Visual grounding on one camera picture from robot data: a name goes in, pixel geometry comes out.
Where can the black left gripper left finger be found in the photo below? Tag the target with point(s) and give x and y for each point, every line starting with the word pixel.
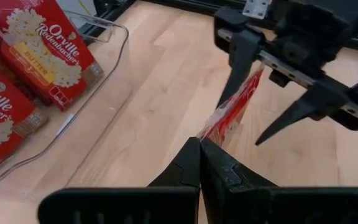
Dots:
pixel 182 174

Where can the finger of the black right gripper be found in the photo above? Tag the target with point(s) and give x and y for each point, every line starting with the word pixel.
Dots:
pixel 306 105
pixel 242 56

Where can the clear plastic bin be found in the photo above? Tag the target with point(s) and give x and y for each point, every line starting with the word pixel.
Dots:
pixel 82 93

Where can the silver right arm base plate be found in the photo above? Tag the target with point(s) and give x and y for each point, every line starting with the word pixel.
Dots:
pixel 256 7

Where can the red Orville popcorn bag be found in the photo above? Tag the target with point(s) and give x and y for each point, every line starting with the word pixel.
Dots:
pixel 228 118
pixel 2 124
pixel 48 56

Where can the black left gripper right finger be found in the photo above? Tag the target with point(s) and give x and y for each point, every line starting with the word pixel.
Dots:
pixel 228 193

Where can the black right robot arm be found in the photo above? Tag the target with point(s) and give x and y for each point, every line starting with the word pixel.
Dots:
pixel 322 12

